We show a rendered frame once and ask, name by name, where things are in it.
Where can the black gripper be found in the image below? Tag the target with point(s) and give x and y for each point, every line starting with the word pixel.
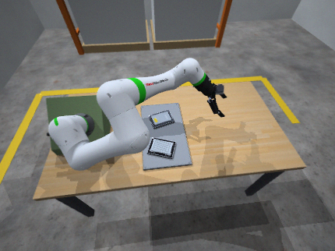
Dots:
pixel 213 104

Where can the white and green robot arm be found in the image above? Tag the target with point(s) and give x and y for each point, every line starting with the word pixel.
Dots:
pixel 118 100

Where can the clear rectangular plastic lid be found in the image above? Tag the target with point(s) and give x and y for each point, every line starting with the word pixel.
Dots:
pixel 160 118

